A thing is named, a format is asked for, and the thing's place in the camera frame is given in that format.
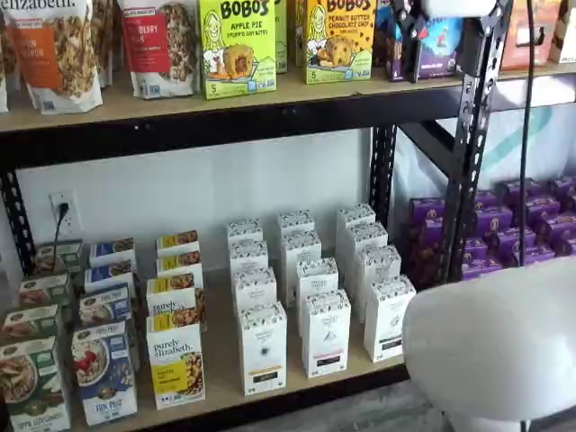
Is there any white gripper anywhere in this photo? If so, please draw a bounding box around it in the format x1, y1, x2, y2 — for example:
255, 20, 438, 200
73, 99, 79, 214
391, 0, 515, 85

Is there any blue purple Zbar box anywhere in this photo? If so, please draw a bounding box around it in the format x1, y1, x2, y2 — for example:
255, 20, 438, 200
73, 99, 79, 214
375, 0, 465, 83

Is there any orange brown snack box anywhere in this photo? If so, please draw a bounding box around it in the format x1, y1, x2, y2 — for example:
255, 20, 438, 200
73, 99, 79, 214
499, 0, 563, 72

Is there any white cardboard snack box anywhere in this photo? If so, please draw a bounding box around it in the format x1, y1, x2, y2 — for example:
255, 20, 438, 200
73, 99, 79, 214
548, 0, 576, 64

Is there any yellow Bobo's peanut butter box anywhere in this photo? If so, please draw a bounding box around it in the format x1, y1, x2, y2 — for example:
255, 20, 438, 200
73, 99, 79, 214
305, 0, 377, 86
287, 0, 310, 68

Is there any green Bobo's apple pie box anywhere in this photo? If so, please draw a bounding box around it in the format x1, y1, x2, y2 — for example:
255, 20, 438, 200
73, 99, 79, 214
199, 0, 279, 101
273, 0, 289, 76

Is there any wooden shelf board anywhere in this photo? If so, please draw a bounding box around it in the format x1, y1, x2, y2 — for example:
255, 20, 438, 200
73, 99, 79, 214
0, 74, 464, 134
67, 265, 409, 432

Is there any white yellow granola box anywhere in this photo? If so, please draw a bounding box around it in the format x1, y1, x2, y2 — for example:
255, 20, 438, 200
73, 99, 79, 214
155, 229, 201, 261
145, 312, 207, 411
155, 251, 204, 289
145, 275, 208, 332

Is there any blue flax oatmeal box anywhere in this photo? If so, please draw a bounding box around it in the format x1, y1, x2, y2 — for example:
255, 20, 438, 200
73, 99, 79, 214
87, 237, 137, 270
83, 259, 137, 296
70, 319, 140, 428
77, 283, 132, 329

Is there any green oatmeal box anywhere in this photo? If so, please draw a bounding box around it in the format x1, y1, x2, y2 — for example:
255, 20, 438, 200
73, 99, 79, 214
16, 272, 72, 312
0, 336, 72, 432
1, 303, 60, 347
33, 239, 85, 276

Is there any white teal plastic sheet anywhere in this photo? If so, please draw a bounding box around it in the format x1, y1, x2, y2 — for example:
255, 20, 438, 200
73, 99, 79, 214
395, 80, 576, 208

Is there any black metal shelving rack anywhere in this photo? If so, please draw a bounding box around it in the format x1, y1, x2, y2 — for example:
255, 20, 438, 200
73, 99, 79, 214
0, 0, 576, 432

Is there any red label granola pouch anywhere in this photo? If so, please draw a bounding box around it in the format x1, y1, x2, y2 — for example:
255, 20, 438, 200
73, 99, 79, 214
117, 0, 200, 101

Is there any orange label granola pouch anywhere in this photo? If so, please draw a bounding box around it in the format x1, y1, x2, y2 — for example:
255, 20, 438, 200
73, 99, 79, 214
0, 0, 105, 114

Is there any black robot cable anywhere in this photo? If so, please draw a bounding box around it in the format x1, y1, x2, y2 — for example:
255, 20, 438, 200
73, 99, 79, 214
517, 0, 539, 432

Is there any white wall outlet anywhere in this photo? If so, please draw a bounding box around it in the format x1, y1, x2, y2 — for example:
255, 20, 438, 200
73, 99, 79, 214
49, 188, 85, 238

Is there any black power cord with plug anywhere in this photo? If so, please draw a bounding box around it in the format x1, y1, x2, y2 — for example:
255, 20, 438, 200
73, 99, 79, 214
52, 202, 71, 272

